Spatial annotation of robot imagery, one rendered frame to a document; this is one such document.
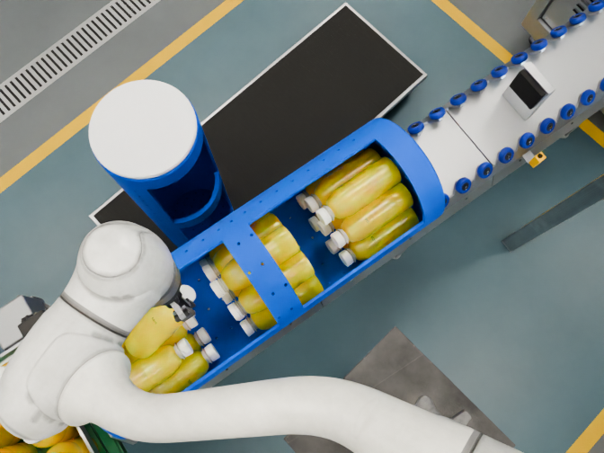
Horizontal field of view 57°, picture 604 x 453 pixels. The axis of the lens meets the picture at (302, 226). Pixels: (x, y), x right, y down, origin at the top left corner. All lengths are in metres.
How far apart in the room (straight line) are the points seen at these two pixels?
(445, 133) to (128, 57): 1.74
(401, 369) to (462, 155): 0.62
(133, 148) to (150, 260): 0.81
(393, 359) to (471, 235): 1.27
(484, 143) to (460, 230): 0.95
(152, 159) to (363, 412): 1.02
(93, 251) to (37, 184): 2.06
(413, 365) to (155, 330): 0.60
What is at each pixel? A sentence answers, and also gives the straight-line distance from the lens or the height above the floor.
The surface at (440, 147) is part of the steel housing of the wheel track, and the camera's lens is 1.60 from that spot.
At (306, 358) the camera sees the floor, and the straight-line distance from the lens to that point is 2.35.
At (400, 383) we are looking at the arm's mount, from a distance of 1.36.
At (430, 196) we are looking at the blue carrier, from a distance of 1.26.
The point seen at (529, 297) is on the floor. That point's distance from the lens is 2.57.
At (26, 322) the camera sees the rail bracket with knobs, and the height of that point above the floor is 1.00.
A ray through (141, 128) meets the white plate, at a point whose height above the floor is 1.04.
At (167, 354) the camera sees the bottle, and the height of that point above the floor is 1.14.
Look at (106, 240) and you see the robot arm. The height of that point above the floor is 1.71.
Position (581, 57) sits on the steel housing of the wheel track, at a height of 0.93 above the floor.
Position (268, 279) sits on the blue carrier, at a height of 1.22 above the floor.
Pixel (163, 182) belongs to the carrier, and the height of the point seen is 0.99.
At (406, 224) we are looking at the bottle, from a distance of 1.34.
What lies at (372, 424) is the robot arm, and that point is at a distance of 0.58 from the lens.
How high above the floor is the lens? 2.35
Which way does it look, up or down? 75 degrees down
